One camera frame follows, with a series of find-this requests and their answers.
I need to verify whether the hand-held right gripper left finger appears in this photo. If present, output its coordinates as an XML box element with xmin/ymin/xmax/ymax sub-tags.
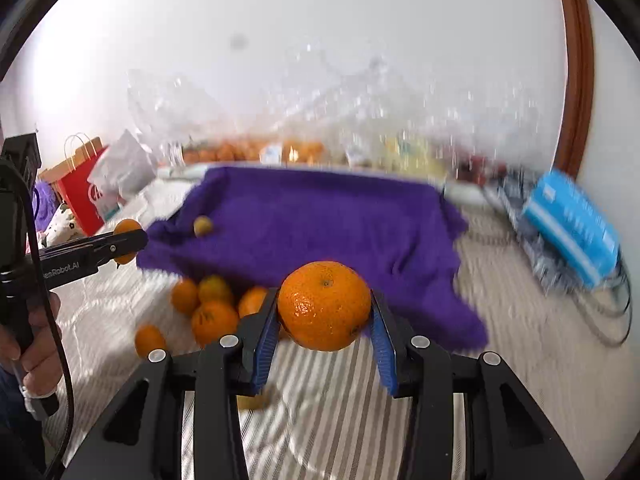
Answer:
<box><xmin>60</xmin><ymin>287</ymin><xmax>280</xmax><ymax>480</ymax></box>

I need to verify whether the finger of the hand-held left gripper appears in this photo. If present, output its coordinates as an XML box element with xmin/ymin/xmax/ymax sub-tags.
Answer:
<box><xmin>37</xmin><ymin>229</ymin><xmax>149</xmax><ymax>267</ymax></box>

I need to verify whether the clear plastic bag of oranges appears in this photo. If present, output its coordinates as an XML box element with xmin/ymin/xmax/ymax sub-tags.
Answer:
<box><xmin>126</xmin><ymin>67</ymin><xmax>326</xmax><ymax>167</ymax></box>

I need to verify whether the large orange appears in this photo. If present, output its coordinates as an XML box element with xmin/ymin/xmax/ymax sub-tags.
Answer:
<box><xmin>277</xmin><ymin>261</ymin><xmax>372</xmax><ymax>352</ymax></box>

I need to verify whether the wooden door frame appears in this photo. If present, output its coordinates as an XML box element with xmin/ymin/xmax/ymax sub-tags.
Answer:
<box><xmin>552</xmin><ymin>0</ymin><xmax>597</xmax><ymax>179</ymax></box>

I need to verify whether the purple cloth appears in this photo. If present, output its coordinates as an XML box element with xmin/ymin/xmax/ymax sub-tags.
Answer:
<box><xmin>32</xmin><ymin>180</ymin><xmax>63</xmax><ymax>235</ymax></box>

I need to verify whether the spotted white cloth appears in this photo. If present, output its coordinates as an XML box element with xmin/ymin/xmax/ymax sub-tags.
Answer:
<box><xmin>42</xmin><ymin>202</ymin><xmax>85</xmax><ymax>248</ymax></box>

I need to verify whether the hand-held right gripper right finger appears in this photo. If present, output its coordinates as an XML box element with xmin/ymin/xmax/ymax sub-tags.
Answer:
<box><xmin>369</xmin><ymin>290</ymin><xmax>586</xmax><ymax>480</ymax></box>

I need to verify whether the yellowish orange with green stem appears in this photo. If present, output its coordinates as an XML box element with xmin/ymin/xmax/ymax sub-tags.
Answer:
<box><xmin>198</xmin><ymin>275</ymin><xmax>234</xmax><ymax>306</ymax></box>

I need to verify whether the red paper bag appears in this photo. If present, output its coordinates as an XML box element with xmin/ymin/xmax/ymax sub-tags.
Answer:
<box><xmin>52</xmin><ymin>133</ymin><xmax>119</xmax><ymax>236</ymax></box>

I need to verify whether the blue tissue pack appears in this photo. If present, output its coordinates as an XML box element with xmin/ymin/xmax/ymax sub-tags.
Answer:
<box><xmin>522</xmin><ymin>169</ymin><xmax>621</xmax><ymax>290</ymax></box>

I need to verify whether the person's left hand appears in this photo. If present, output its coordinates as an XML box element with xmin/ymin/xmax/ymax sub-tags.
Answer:
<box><xmin>0</xmin><ymin>291</ymin><xmax>64</xmax><ymax>402</ymax></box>

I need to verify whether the striped quilt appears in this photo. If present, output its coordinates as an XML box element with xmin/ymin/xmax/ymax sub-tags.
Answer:
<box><xmin>40</xmin><ymin>175</ymin><xmax>632</xmax><ymax>480</ymax></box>

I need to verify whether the white plastic bag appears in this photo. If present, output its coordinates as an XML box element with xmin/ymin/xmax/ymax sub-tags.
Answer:
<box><xmin>87</xmin><ymin>130</ymin><xmax>158</xmax><ymax>211</ymax></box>

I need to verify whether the small orange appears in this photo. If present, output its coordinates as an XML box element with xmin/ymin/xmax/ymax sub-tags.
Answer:
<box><xmin>114</xmin><ymin>218</ymin><xmax>144</xmax><ymax>265</ymax></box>

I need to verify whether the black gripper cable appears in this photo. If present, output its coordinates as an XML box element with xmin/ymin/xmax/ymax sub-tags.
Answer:
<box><xmin>10</xmin><ymin>160</ymin><xmax>76</xmax><ymax>480</ymax></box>

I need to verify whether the large clear plastic bag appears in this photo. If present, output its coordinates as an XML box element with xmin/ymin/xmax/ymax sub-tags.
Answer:
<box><xmin>270</xmin><ymin>42</ymin><xmax>556</xmax><ymax>186</ymax></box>

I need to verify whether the purple towel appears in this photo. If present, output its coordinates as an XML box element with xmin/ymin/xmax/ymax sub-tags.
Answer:
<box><xmin>136</xmin><ymin>166</ymin><xmax>488</xmax><ymax>351</ymax></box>

